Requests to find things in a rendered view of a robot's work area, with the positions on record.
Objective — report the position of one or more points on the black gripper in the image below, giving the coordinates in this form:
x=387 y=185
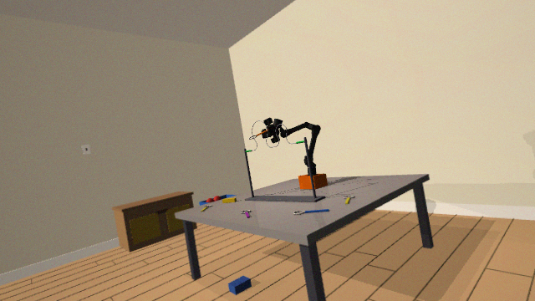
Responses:
x=272 y=131

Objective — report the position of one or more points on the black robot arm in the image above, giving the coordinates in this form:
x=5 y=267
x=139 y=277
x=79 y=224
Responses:
x=315 y=131

